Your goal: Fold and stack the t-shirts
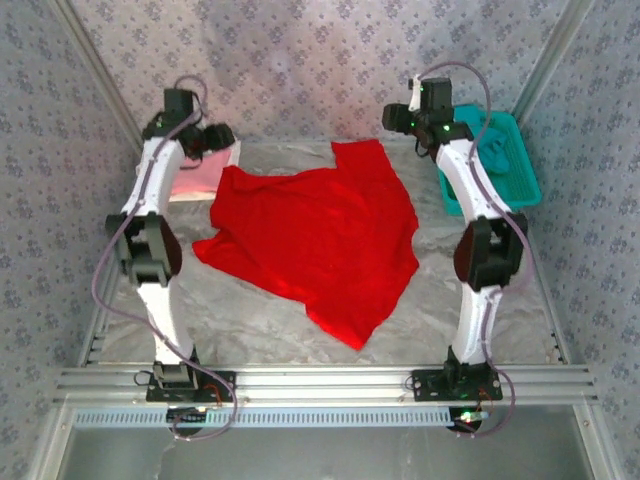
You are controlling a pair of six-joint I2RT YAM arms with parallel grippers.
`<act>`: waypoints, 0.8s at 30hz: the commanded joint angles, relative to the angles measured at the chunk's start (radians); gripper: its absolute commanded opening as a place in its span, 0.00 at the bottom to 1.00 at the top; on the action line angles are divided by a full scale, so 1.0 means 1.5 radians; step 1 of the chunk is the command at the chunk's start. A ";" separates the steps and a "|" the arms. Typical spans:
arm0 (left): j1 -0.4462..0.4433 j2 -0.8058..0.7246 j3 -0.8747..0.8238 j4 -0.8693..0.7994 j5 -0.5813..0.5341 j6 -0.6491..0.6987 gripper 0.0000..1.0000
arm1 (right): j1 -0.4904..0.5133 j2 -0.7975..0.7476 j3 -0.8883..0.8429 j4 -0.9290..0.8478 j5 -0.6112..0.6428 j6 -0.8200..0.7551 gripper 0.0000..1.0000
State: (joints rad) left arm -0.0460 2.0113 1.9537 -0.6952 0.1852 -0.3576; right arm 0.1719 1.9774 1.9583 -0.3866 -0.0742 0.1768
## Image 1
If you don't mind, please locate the red t-shirt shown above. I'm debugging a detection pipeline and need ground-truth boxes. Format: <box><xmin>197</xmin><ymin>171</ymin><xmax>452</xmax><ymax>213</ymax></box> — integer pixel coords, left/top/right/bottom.
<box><xmin>191</xmin><ymin>140</ymin><xmax>421</xmax><ymax>352</ymax></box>

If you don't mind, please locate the white folded t-shirt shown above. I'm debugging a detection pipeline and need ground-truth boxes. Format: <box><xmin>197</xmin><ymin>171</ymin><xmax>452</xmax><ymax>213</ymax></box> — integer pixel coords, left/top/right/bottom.
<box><xmin>167</xmin><ymin>139</ymin><xmax>243</xmax><ymax>203</ymax></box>

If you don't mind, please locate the pink folded t-shirt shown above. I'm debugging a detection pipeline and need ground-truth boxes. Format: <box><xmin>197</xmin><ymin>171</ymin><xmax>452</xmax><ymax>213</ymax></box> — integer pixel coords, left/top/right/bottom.
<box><xmin>169</xmin><ymin>147</ymin><xmax>234</xmax><ymax>197</ymax></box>

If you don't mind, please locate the teal t-shirt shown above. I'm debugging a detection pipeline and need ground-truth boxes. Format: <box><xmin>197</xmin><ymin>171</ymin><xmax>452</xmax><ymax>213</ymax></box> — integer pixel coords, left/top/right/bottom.
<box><xmin>474</xmin><ymin>126</ymin><xmax>511</xmax><ymax>174</ymax></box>

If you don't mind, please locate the teal plastic basket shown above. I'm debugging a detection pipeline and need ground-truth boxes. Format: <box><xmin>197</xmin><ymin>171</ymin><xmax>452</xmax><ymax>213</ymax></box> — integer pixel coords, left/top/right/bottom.
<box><xmin>433</xmin><ymin>102</ymin><xmax>544</xmax><ymax>218</ymax></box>

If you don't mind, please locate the black circuit board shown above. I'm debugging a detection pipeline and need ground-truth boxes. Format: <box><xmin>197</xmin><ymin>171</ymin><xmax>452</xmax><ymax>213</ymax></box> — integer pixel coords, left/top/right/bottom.
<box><xmin>166</xmin><ymin>406</ymin><xmax>209</xmax><ymax>427</ymax></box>
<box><xmin>448</xmin><ymin>406</ymin><xmax>492</xmax><ymax>435</ymax></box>

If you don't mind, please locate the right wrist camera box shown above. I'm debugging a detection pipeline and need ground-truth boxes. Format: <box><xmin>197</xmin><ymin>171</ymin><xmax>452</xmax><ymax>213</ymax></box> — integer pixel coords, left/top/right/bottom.
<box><xmin>382</xmin><ymin>102</ymin><xmax>415</xmax><ymax>134</ymax></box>

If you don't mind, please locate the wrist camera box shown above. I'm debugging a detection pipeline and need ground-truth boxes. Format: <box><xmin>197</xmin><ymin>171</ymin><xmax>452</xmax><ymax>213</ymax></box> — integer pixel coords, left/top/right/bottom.
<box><xmin>202</xmin><ymin>123</ymin><xmax>237</xmax><ymax>152</ymax></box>
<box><xmin>382</xmin><ymin>102</ymin><xmax>415</xmax><ymax>134</ymax></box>

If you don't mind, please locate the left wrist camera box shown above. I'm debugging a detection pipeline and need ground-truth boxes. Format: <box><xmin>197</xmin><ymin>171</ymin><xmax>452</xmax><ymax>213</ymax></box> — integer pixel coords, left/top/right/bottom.
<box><xmin>202</xmin><ymin>123</ymin><xmax>237</xmax><ymax>152</ymax></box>

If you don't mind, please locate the aluminium frame post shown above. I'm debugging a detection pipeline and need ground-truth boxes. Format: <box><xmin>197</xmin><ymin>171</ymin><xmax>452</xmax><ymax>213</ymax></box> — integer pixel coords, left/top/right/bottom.
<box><xmin>509</xmin><ymin>0</ymin><xmax>597</xmax><ymax>129</ymax></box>
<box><xmin>47</xmin><ymin>0</ymin><xmax>147</xmax><ymax>151</ymax></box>

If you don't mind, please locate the aluminium table side rail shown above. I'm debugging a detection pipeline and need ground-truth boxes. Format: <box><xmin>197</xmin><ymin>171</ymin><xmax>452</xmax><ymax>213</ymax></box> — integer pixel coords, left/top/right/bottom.
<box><xmin>77</xmin><ymin>199</ymin><xmax>142</xmax><ymax>369</ymax></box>
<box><xmin>516</xmin><ymin>209</ymin><xmax>572</xmax><ymax>365</ymax></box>

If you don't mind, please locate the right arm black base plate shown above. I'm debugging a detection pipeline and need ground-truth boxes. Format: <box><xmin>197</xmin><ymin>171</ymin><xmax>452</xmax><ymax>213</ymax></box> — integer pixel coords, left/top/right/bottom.
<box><xmin>410</xmin><ymin>369</ymin><xmax>504</xmax><ymax>403</ymax></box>

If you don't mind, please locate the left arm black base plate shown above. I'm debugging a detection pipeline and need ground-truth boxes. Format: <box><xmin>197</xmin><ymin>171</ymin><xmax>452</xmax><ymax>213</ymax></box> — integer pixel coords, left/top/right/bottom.
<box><xmin>145</xmin><ymin>370</ymin><xmax>238</xmax><ymax>403</ymax></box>

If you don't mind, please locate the aluminium mounting rail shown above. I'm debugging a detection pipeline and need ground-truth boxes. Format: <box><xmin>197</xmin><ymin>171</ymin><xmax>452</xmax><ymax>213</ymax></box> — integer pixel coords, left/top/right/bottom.
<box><xmin>54</xmin><ymin>365</ymin><xmax>599</xmax><ymax>404</ymax></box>

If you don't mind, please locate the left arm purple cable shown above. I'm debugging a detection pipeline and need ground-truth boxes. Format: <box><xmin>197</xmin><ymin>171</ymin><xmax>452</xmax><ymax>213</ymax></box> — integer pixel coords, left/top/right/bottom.
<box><xmin>92</xmin><ymin>74</ymin><xmax>242</xmax><ymax>442</ymax></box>

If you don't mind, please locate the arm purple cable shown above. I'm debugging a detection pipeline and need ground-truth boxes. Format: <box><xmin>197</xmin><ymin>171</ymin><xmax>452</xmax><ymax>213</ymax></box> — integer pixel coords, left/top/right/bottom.
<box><xmin>417</xmin><ymin>60</ymin><xmax>532</xmax><ymax>441</ymax></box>
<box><xmin>92</xmin><ymin>74</ymin><xmax>242</xmax><ymax>442</ymax></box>

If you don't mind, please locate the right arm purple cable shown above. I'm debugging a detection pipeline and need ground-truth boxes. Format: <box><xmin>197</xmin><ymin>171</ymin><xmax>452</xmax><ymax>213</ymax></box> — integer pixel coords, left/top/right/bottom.
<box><xmin>417</xmin><ymin>60</ymin><xmax>532</xmax><ymax>441</ymax></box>

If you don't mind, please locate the grey slotted cable duct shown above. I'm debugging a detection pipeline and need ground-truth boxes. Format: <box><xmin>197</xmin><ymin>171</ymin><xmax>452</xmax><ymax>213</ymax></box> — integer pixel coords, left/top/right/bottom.
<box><xmin>72</xmin><ymin>405</ymin><xmax>459</xmax><ymax>429</ymax></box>

